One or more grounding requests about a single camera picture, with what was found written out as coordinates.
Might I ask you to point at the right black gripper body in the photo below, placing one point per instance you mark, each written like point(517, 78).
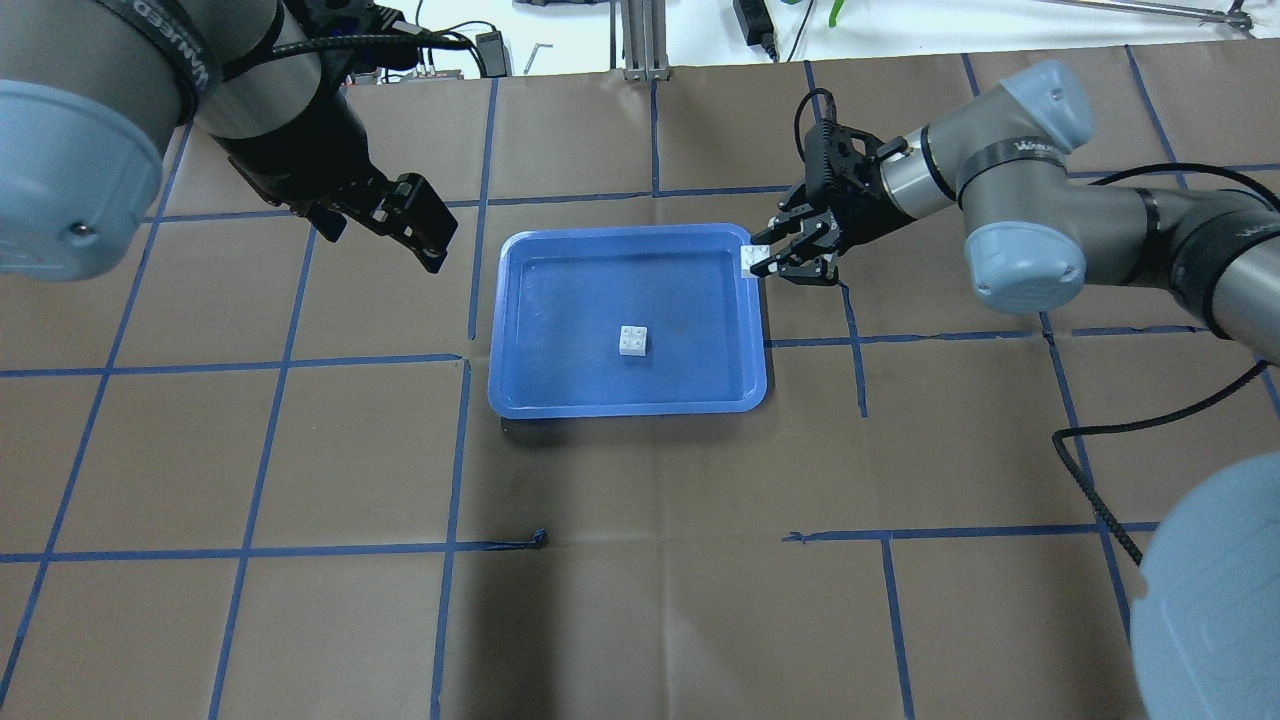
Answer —
point(858, 208)

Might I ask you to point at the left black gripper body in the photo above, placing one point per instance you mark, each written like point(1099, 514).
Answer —
point(312, 152)

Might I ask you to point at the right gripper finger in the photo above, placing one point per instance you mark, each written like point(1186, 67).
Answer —
point(808, 258)
point(795, 207)

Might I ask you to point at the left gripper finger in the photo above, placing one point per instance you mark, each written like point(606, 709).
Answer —
point(327, 217)
point(412, 213)

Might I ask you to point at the white block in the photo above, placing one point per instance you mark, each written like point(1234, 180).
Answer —
point(633, 341)
point(751, 254)

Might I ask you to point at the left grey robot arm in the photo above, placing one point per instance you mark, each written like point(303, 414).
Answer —
point(93, 92)

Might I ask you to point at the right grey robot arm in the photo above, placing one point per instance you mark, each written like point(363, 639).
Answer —
point(1204, 634)

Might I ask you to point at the blue plastic tray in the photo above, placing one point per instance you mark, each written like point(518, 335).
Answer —
point(562, 296)

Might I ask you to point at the black power brick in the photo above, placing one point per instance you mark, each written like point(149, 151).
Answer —
point(756, 26)

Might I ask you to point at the black power adapter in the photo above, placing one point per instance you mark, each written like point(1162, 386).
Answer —
point(493, 55)

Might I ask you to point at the aluminium frame post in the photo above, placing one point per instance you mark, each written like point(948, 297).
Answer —
point(644, 40)

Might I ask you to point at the green handled reacher grabber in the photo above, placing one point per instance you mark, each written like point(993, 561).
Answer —
point(1150, 22)

